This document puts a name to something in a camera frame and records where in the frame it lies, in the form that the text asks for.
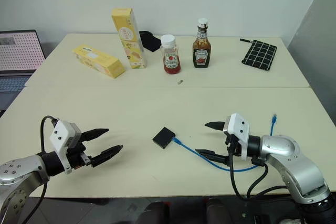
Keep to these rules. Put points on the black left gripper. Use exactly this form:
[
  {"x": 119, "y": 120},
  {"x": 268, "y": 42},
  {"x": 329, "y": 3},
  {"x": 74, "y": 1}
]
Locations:
[{"x": 78, "y": 155}]

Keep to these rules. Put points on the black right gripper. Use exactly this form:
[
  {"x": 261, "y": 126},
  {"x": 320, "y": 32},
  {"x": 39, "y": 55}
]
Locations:
[{"x": 233, "y": 145}]

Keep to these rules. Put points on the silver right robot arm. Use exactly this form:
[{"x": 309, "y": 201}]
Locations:
[{"x": 291, "y": 158}]

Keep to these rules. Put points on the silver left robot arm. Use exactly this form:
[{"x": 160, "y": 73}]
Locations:
[{"x": 21, "y": 169}]

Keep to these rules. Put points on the small black square box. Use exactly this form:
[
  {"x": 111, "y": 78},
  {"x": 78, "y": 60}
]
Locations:
[{"x": 163, "y": 138}]

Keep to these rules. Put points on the dark rounded shape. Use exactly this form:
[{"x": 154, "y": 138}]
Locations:
[
  {"x": 157, "y": 213},
  {"x": 218, "y": 212}
]

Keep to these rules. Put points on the yellow carton with white label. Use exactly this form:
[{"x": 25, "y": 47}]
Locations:
[{"x": 98, "y": 61}]

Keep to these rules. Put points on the small white-capped ketchup bottle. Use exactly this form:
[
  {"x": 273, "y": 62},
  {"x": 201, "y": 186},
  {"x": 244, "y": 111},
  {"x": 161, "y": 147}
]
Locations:
[{"x": 171, "y": 58}]

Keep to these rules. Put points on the tall dark sauce bottle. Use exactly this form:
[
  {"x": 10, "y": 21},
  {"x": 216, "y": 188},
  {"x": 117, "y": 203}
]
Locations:
[{"x": 202, "y": 48}]

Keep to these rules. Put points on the black white-checked cloth pouch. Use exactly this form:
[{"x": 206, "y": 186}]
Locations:
[{"x": 258, "y": 54}]

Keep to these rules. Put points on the tall yellow carton box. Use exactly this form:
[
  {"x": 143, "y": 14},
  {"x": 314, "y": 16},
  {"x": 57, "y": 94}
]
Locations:
[{"x": 129, "y": 37}]

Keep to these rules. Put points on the black flat pouch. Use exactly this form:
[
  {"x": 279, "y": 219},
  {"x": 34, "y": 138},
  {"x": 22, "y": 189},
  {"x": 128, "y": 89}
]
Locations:
[{"x": 150, "y": 41}]

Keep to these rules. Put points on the grey laptop with pink screen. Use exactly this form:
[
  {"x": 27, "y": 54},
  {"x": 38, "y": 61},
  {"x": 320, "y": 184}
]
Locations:
[{"x": 15, "y": 51}]

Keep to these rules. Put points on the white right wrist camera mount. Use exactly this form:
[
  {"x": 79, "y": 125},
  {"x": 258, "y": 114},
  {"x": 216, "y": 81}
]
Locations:
[{"x": 237, "y": 127}]

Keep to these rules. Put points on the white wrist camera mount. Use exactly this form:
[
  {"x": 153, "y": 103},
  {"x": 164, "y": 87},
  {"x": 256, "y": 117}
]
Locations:
[
  {"x": 237, "y": 127},
  {"x": 61, "y": 132}
]

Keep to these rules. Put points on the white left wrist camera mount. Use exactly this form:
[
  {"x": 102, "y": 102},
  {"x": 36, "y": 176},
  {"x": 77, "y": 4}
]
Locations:
[{"x": 61, "y": 132}]

